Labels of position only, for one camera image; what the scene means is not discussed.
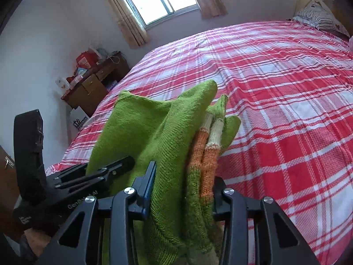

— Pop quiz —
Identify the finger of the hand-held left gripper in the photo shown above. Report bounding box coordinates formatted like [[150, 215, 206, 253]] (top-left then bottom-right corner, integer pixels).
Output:
[[45, 164, 89, 182], [54, 156, 135, 193]]

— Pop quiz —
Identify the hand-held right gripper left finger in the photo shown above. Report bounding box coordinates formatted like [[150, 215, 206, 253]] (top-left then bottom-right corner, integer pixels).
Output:
[[36, 161, 158, 265]]

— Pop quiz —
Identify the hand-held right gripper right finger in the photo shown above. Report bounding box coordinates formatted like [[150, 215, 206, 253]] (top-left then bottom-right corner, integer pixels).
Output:
[[212, 176, 322, 265]]

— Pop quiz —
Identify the green knitted sweater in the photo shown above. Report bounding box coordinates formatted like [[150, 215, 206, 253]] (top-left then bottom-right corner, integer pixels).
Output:
[[85, 79, 242, 265]]

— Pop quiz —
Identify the wooden cabinet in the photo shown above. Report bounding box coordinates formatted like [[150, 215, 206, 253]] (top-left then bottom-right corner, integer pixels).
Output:
[[0, 144, 28, 243]]

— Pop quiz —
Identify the white cardboard box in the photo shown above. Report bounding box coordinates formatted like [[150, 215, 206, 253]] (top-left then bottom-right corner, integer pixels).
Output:
[[69, 106, 90, 132]]

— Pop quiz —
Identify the wooden desk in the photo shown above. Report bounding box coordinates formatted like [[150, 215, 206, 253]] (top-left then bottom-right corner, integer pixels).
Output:
[[61, 51, 130, 110]]

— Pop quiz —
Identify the red bag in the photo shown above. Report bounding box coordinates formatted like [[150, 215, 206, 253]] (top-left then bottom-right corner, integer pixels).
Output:
[[76, 48, 100, 69]]

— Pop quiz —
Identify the red plaid bed sheet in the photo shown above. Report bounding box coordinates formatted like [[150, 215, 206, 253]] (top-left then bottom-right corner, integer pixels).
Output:
[[45, 19, 353, 265]]

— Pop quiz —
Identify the window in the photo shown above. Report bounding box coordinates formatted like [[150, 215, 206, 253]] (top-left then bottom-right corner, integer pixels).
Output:
[[112, 0, 199, 27]]

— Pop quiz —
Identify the patterned pillow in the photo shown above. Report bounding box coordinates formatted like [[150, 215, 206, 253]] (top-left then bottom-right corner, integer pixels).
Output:
[[292, 0, 351, 38]]

